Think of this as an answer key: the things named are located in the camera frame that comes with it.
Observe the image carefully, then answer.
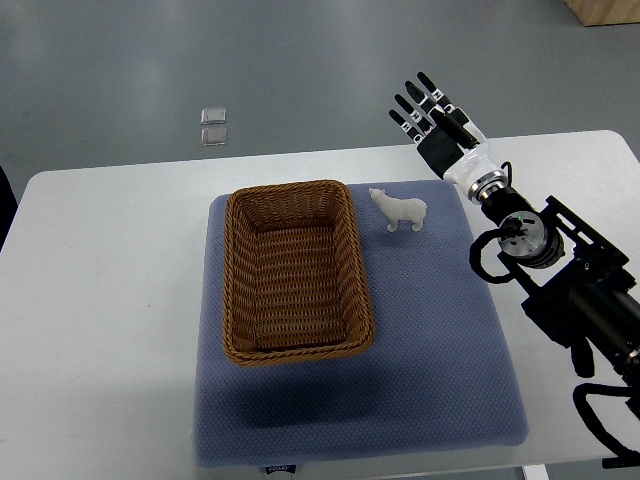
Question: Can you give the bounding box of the brown wicker basket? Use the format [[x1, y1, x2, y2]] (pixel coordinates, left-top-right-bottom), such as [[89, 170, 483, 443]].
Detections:
[[222, 180, 376, 367]]

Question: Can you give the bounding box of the upper floor socket plate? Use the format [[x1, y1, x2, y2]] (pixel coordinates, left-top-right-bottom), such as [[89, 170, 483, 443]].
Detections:
[[200, 107, 227, 125]]

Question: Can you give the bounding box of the black cable loop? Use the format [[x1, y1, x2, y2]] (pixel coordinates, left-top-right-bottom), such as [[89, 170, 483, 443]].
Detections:
[[571, 382, 640, 461]]

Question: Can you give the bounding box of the wooden box corner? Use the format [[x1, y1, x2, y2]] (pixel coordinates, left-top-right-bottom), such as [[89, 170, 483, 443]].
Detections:
[[565, 0, 639, 27]]

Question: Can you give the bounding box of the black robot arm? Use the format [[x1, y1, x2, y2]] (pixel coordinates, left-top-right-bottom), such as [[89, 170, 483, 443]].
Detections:
[[469, 164, 639, 414]]

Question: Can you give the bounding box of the blue quilted mat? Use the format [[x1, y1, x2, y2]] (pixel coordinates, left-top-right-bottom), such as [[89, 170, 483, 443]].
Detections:
[[192, 180, 529, 468]]

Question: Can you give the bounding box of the white bear figurine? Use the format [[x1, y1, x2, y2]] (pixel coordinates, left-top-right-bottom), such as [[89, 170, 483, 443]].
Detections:
[[368, 188, 427, 232]]

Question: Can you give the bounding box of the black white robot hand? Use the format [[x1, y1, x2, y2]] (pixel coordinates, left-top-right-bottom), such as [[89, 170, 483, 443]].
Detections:
[[389, 72, 509, 204]]

